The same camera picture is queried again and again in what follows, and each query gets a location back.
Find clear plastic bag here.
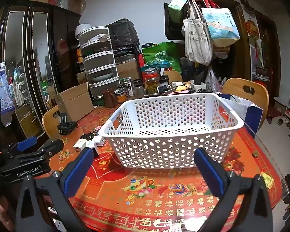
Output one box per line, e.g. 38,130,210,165
205,68,223,93

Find wooden chair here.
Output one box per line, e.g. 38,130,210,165
42,105,63,141
163,71,183,83
222,78,269,136

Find person's left forearm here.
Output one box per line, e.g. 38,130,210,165
0,193,17,232

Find white perforated plastic basket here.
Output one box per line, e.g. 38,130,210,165
98,92,244,170

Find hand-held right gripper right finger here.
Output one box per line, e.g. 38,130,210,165
194,147,273,232

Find white single-port charger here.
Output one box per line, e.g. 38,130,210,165
73,139,87,152

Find green gift bag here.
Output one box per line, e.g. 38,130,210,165
168,0,191,25

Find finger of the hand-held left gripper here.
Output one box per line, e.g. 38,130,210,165
39,139,65,156
5,136,38,158

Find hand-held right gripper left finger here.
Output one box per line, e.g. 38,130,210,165
14,147,95,232

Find glass jar of pickles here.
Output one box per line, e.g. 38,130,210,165
144,67,161,95

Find black power adapter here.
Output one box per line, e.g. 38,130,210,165
194,68,203,85

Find green shopping bag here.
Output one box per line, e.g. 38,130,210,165
142,41,182,74

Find printed blue-green tote bag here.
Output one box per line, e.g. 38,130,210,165
200,7,241,47

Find black plastic bag bundle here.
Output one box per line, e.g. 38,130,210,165
105,18,141,51

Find white power strip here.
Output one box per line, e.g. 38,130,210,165
191,81,207,90

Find beige canvas tote bag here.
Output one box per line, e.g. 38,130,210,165
182,0,213,66

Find blue and white plastic packet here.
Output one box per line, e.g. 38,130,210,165
0,61,15,114

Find black yellow toy car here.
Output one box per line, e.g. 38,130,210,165
81,132,98,141

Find brown cardboard carton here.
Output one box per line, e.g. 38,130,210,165
115,58,141,80

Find white stacking drawer unit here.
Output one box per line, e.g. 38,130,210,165
78,26,119,99

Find row of dark shoes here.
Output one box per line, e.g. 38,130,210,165
266,115,290,131

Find black folding stand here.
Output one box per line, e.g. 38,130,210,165
57,112,78,136

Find dark mirrored wardrobe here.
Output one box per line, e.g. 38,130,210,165
0,0,81,141

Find brown ceramic canister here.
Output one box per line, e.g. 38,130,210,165
102,89,118,109

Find open cardboard box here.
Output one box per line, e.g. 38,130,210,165
54,82,95,122

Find white charger block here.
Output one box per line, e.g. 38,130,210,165
86,136,105,150

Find brown wooden door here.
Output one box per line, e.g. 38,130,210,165
208,0,281,102

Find small jar with orange contents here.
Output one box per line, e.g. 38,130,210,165
115,90,127,103

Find white and blue paper bag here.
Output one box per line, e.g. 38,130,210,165
219,94,264,139

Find yellow paper slip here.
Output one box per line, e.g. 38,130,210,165
260,171,274,190

